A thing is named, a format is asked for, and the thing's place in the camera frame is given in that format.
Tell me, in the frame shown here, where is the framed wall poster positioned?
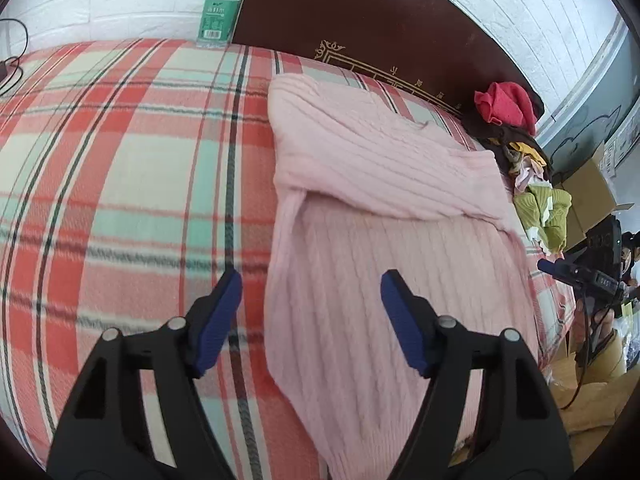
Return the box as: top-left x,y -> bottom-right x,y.
600,107 -> 640,173

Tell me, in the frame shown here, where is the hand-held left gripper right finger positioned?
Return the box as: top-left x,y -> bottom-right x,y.
380,269 -> 576,480

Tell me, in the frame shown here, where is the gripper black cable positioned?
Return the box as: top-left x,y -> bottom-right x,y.
571,297 -> 608,396

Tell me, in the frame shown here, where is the grey panel with cartoon drawing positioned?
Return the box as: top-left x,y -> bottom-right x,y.
542,25 -> 628,161

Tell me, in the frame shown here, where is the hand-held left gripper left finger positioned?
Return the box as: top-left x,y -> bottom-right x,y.
46,267 -> 243,480

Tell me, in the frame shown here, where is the light pink cloth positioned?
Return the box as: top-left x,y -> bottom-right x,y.
512,162 -> 547,194

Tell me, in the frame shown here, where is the pink knit sweater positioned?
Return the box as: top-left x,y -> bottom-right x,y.
265,72 -> 543,480

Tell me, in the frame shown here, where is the dark brown cloth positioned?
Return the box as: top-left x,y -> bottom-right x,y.
462,110 -> 553,171

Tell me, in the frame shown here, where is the green label water bottle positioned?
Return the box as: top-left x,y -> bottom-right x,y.
196,0 -> 242,50

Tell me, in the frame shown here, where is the red knit sweater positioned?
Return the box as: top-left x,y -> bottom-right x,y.
474,81 -> 537,137

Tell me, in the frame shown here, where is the green ribbed sweater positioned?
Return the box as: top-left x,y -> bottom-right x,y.
514,185 -> 573,255

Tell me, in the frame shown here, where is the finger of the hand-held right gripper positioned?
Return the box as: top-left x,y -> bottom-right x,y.
537,258 -> 597,288
559,245 -> 592,267

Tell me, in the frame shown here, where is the brown wooden headboard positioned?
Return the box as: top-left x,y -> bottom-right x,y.
231,0 -> 546,131

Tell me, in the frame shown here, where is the small yellow cloth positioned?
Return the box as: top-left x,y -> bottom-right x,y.
507,141 -> 548,166

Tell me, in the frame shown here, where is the open cardboard box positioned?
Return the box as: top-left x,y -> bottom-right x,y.
552,144 -> 636,252

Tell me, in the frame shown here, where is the red plaid blanket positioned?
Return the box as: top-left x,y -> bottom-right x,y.
0,37 -> 576,480

